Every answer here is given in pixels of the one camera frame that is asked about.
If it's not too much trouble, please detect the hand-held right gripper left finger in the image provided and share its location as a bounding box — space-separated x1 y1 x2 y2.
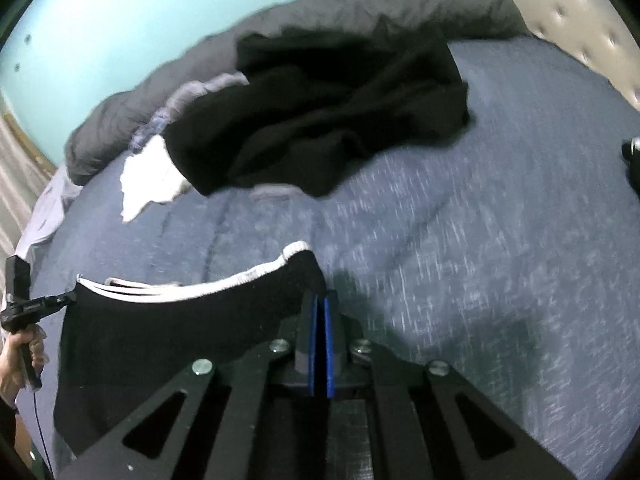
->
60 291 318 480

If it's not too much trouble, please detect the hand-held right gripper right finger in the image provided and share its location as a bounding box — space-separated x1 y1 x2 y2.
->
320 290 576 480

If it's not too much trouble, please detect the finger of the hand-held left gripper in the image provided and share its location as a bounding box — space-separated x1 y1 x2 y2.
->
46 289 79 313

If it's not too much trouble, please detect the black sweater with white trim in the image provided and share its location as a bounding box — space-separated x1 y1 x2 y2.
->
52 241 328 456

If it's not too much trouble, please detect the person's left forearm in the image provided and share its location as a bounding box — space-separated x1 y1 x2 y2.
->
0 396 22 466

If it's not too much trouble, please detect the person's left hand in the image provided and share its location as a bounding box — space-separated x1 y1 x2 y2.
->
0 326 49 402

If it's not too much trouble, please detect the beige striped curtain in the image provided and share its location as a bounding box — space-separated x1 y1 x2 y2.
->
0 110 56 256

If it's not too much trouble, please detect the white garment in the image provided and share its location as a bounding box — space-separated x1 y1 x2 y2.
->
120 132 193 223

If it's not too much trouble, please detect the blue patterned bed cover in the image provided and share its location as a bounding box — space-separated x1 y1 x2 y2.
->
25 37 640 480

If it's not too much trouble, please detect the blue-grey garment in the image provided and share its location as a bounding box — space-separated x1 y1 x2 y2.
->
130 107 173 151

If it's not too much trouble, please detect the rolled dark grey duvet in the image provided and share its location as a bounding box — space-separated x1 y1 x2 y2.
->
65 0 531 186

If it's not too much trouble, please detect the black crumpled garment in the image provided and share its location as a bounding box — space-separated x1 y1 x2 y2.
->
165 17 471 198

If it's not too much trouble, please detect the grey garment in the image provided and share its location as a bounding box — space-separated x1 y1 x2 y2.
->
170 72 301 199

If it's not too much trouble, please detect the folded grey and white bedding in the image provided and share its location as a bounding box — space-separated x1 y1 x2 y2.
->
620 135 640 181

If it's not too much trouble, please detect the cream tufted headboard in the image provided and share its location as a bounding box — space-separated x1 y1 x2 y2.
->
475 0 640 111

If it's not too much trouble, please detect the black cable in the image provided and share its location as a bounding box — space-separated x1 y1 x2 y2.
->
31 389 57 480

